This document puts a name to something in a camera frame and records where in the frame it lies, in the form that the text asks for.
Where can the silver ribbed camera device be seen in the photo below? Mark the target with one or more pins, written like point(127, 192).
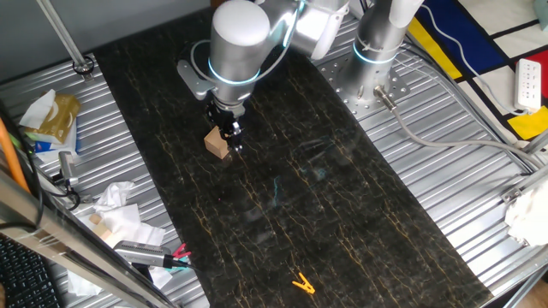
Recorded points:
point(139, 253)

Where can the aluminium frame beam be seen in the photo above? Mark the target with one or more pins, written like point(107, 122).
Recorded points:
point(64, 239)

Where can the silver perforated base plate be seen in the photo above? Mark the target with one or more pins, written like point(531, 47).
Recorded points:
point(342, 90)

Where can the tiny wooden block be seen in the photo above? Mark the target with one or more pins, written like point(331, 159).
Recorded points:
point(95, 219)

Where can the silver camera on mount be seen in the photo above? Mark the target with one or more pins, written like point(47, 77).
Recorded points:
point(67, 167)

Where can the black keyboard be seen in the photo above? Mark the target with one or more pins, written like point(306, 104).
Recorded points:
point(25, 278)

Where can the teal clothespin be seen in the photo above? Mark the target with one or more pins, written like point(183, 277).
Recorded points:
point(182, 262)

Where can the medium wooden block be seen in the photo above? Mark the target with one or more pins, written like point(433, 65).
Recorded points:
point(103, 233)

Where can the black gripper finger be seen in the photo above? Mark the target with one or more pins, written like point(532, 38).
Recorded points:
point(224, 128)
point(236, 139)

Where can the orange clothespin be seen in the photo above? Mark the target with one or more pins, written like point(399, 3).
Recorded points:
point(305, 284)

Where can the white power strip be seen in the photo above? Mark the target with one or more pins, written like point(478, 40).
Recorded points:
point(527, 85)

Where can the white crumpled cloth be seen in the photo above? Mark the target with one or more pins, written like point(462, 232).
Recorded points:
point(128, 226)
point(528, 214)

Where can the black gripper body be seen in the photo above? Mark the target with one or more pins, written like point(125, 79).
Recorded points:
point(222, 113)

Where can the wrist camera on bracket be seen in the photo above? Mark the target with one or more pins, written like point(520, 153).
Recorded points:
point(190, 83)

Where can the orange rod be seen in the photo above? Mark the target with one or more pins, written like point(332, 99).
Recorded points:
point(10, 156)

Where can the yellow tissue box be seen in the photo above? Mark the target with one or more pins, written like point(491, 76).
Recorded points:
point(57, 117)

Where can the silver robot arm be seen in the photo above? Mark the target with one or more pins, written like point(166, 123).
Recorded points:
point(240, 38)

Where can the silver camera stand pole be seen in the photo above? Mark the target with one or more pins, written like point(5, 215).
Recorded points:
point(64, 38)

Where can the black marble pattern mat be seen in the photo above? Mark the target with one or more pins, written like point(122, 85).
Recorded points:
point(299, 205)

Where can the aluminium profile bar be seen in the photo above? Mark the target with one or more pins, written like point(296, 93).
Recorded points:
point(528, 184)

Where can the crumpled white tissue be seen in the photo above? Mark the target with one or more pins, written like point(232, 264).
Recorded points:
point(113, 194)

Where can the wooden cube block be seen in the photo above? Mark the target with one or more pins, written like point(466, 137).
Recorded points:
point(216, 145)

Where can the red clothespin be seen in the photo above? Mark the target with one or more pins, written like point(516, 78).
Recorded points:
point(182, 249)

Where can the colourful block pattern cloth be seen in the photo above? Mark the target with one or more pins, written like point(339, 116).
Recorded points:
point(466, 38)

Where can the blue packet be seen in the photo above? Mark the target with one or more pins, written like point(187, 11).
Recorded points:
point(55, 147)

